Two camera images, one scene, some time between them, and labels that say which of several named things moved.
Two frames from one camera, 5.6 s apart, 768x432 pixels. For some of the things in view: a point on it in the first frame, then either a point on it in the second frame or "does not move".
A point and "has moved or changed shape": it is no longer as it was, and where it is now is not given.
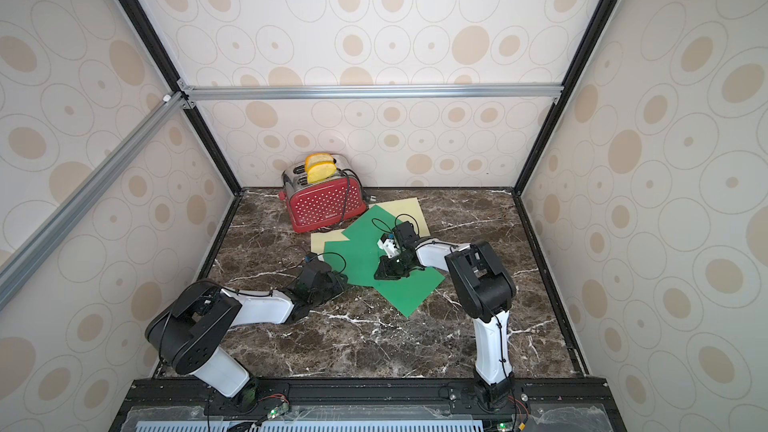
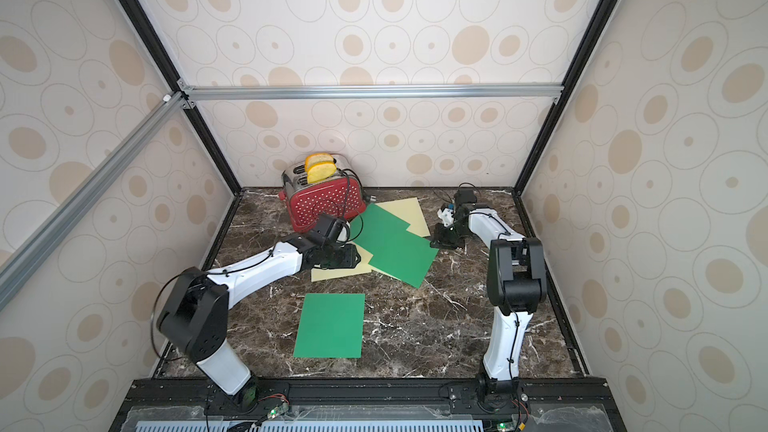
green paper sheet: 407,293 to 332,326
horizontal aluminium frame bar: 326,91 does not move
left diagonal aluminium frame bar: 20,264 does not move
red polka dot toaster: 320,204 does not move
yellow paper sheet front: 318,240 has moved or changed shape
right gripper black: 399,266 to 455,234
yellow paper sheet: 406,210 does not move
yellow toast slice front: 320,171 does not move
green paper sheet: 355,258 has moved or changed shape
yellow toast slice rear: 317,158 does not move
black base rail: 206,404 does not move
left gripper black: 334,277 to 349,259
